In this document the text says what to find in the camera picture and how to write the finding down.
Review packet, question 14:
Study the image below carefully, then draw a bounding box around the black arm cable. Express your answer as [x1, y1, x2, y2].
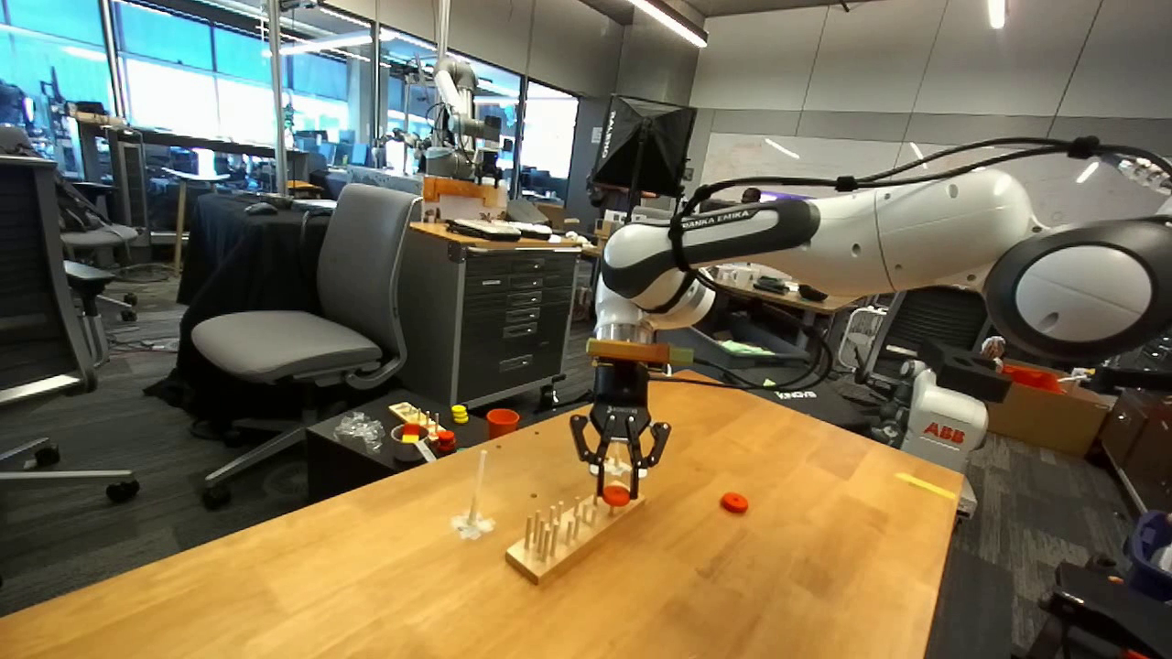
[673, 130, 1172, 248]

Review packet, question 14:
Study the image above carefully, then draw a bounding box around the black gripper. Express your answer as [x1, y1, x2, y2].
[568, 357, 673, 504]

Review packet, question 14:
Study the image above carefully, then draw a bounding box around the clear plastic wrap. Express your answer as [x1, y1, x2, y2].
[334, 410, 386, 445]

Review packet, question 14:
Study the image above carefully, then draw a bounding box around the black softbox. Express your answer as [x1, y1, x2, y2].
[593, 97, 700, 206]

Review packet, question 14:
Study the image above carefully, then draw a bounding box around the black office chair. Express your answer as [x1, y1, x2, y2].
[0, 151, 143, 504]

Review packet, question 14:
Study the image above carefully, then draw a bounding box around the grey office chair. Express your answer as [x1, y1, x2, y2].
[186, 179, 418, 509]

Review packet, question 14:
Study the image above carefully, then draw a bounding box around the orange plastic object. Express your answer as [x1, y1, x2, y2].
[1002, 357, 1069, 394]

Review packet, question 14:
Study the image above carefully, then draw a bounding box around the low black table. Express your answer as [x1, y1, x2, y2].
[303, 387, 552, 504]

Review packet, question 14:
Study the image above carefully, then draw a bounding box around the white ABB robot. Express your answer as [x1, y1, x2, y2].
[898, 357, 1002, 516]

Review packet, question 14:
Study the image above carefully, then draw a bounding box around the cardboard box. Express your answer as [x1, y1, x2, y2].
[986, 378, 1114, 462]

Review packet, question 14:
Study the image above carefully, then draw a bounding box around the wooden base with clear pegs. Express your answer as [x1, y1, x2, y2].
[501, 484, 650, 584]

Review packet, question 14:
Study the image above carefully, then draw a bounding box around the clear single peg stand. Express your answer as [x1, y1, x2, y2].
[451, 445, 501, 547]

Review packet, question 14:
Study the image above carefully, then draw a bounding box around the tan card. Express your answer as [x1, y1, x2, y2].
[388, 398, 451, 438]

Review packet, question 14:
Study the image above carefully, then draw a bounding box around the ceiling light strip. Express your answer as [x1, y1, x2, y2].
[626, 0, 711, 50]

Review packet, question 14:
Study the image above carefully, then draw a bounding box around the yellow tape strip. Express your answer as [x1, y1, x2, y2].
[895, 468, 963, 504]

